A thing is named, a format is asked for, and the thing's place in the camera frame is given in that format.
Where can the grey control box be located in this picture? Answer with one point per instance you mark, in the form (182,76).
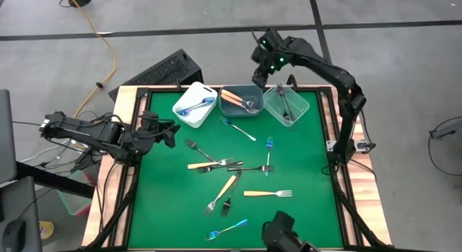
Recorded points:
(362,146)

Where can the black clamp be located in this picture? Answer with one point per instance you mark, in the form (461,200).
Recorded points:
(291,82)

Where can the green table mat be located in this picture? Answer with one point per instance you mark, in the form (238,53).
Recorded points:
(162,216)

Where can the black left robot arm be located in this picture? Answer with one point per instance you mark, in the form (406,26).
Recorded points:
(83,131)

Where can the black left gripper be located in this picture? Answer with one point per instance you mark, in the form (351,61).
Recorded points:
(149,131)

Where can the dark grey side desk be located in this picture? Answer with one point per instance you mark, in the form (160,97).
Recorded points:
(18,208)

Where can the yellow round object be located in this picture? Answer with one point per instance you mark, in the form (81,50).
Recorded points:
(47,229)

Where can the black desk beam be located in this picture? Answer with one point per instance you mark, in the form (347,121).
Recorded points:
(54,178)

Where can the black handheld device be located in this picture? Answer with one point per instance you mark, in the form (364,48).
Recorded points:
(281,234)

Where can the black computer mouse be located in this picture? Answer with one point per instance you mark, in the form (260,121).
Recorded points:
(13,234)

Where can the teal and pink crate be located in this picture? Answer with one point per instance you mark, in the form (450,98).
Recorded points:
(72,205)

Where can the blue plastic bin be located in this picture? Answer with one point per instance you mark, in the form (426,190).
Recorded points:
(252,93)

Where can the black metal fork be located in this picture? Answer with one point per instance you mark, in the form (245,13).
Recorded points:
(220,166)
(231,194)
(289,111)
(281,98)
(200,151)
(249,169)

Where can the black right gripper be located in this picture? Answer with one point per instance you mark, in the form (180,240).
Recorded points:
(260,69)

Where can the white plastic bin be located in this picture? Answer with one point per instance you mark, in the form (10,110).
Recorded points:
(195,93)

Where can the clear plastic bin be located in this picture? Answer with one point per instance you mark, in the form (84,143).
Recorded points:
(301,107)

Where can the grey stand foot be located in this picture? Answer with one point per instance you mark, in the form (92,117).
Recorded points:
(447,131)

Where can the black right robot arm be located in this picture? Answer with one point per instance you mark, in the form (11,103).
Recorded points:
(325,69)

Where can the grey monitor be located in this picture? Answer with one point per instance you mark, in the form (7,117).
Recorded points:
(6,136)

